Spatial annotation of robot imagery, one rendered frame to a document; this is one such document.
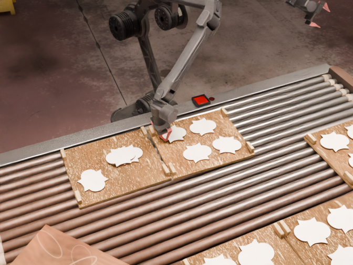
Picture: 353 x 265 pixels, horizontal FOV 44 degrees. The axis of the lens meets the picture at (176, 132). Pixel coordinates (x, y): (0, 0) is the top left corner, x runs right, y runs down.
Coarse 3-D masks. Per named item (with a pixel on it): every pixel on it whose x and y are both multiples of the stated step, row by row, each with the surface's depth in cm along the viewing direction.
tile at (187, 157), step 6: (198, 144) 205; (186, 150) 202; (192, 150) 202; (198, 150) 202; (204, 150) 202; (210, 150) 202; (186, 156) 199; (192, 156) 199; (198, 156) 199; (204, 156) 199
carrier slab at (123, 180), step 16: (96, 144) 206; (112, 144) 206; (128, 144) 206; (144, 144) 206; (80, 160) 198; (96, 160) 198; (144, 160) 198; (160, 160) 198; (80, 176) 191; (112, 176) 191; (128, 176) 191; (144, 176) 191; (160, 176) 191; (80, 192) 184; (96, 192) 184; (112, 192) 184; (128, 192) 185; (80, 208) 179
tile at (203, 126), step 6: (198, 120) 218; (204, 120) 218; (210, 120) 218; (192, 126) 214; (198, 126) 214; (204, 126) 214; (210, 126) 215; (192, 132) 212; (198, 132) 211; (204, 132) 211; (210, 132) 212
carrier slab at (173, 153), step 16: (224, 128) 215; (160, 144) 206; (176, 144) 206; (192, 144) 206; (208, 144) 207; (176, 160) 198; (208, 160) 199; (224, 160) 199; (240, 160) 201; (176, 176) 191
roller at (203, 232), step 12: (324, 180) 194; (336, 180) 193; (300, 192) 188; (312, 192) 189; (264, 204) 183; (276, 204) 183; (288, 204) 186; (240, 216) 178; (252, 216) 180; (204, 228) 174; (216, 228) 174; (228, 228) 177; (168, 240) 170; (180, 240) 170; (192, 240) 171; (144, 252) 165; (156, 252) 166; (132, 264) 163
